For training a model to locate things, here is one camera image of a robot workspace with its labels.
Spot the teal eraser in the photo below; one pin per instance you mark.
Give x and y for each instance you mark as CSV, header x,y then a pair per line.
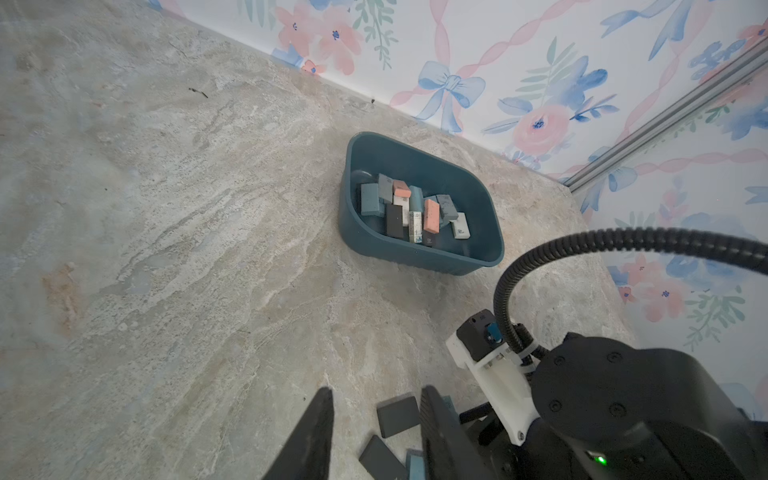
x,y
416,200
370,201

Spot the black eraser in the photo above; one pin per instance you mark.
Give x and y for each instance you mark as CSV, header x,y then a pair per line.
x,y
397,415
380,462
394,228
428,239

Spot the grey eraser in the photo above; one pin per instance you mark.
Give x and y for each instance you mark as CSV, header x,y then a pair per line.
x,y
448,209
385,188

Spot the blue eraser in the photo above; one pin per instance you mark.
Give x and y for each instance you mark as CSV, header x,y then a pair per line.
x,y
415,464

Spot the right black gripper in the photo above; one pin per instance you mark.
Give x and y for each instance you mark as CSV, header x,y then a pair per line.
x,y
609,411

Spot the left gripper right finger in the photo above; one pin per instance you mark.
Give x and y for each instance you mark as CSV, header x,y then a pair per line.
x,y
447,450

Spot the white printed eraser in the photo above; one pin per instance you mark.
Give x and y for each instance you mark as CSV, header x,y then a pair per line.
x,y
415,227

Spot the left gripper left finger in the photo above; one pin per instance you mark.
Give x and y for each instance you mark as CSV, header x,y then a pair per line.
x,y
307,452

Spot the pink eraser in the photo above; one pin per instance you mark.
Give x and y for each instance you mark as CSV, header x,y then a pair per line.
x,y
401,189
431,216

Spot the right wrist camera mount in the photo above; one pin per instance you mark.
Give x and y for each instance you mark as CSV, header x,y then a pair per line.
x,y
478,347

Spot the teal plastic storage box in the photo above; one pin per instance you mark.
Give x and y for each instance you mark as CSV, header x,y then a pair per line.
x,y
370,154

